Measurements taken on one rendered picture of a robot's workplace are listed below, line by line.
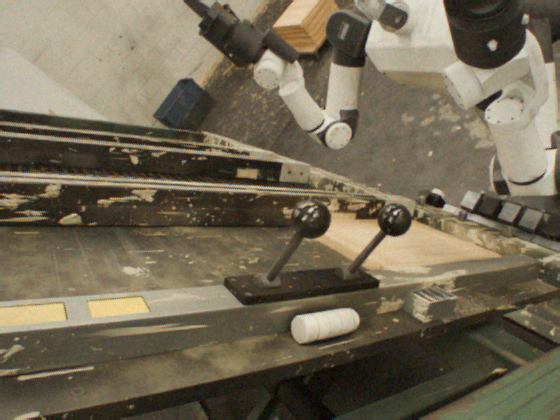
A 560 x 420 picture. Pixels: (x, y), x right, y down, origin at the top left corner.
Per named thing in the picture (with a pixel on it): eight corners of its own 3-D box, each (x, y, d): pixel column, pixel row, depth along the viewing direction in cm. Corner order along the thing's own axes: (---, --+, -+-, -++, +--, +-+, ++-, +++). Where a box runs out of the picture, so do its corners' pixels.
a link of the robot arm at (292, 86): (262, 45, 102) (288, 84, 110) (252, 65, 97) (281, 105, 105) (282, 36, 98) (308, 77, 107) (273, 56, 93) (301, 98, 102)
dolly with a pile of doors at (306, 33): (351, 23, 380) (328, -10, 356) (320, 62, 377) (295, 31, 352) (314, 26, 429) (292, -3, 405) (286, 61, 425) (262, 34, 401)
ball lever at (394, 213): (359, 291, 51) (424, 221, 43) (337, 294, 49) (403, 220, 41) (345, 267, 53) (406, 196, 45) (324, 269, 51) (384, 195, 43)
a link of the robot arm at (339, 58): (347, 56, 112) (353, 6, 105) (375, 63, 108) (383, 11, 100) (324, 62, 104) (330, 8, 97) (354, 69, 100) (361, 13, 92)
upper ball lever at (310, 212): (282, 301, 44) (345, 220, 36) (253, 305, 42) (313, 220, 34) (270, 273, 46) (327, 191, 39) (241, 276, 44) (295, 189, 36)
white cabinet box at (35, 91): (178, 172, 452) (7, 45, 328) (148, 213, 447) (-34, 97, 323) (163, 161, 500) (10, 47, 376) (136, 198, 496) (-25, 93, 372)
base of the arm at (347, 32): (352, 48, 112) (355, 6, 106) (393, 53, 105) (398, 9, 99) (323, 54, 102) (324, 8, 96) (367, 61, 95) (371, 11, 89)
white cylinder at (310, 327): (303, 349, 41) (357, 336, 46) (309, 324, 41) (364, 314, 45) (288, 334, 44) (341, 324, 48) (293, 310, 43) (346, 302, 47)
